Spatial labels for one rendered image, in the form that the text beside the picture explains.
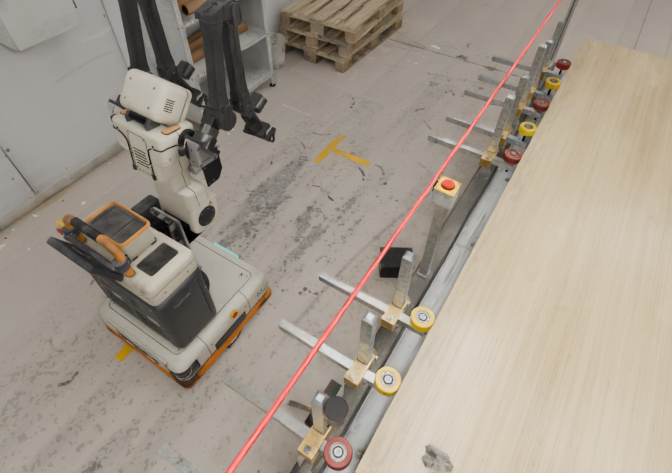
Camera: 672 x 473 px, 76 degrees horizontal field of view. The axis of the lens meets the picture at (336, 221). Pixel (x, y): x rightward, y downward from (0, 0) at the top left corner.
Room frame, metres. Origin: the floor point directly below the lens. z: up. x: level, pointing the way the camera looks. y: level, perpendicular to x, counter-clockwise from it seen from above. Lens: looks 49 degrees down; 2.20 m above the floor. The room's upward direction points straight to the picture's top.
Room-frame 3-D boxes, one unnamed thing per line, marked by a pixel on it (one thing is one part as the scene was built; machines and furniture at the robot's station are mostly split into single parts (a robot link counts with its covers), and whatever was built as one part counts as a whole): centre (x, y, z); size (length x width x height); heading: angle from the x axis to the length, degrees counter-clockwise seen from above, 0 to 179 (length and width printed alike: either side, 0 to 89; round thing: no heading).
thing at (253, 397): (0.40, 0.16, 0.84); 0.43 x 0.03 x 0.04; 58
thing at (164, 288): (1.12, 0.85, 0.59); 0.55 x 0.34 x 0.83; 58
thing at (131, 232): (1.10, 0.86, 0.87); 0.23 x 0.15 x 0.11; 58
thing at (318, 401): (0.37, 0.04, 0.87); 0.04 x 0.04 x 0.48; 58
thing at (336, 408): (0.35, 0.00, 1.00); 0.06 x 0.06 x 0.22; 58
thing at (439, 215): (1.02, -0.37, 0.93); 0.05 x 0.05 x 0.45; 58
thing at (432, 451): (0.27, -0.28, 0.91); 0.09 x 0.07 x 0.02; 51
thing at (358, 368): (0.56, -0.08, 0.83); 0.14 x 0.06 x 0.05; 148
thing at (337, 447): (0.29, -0.01, 0.85); 0.08 x 0.08 x 0.11
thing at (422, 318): (0.71, -0.29, 0.85); 0.08 x 0.08 x 0.11
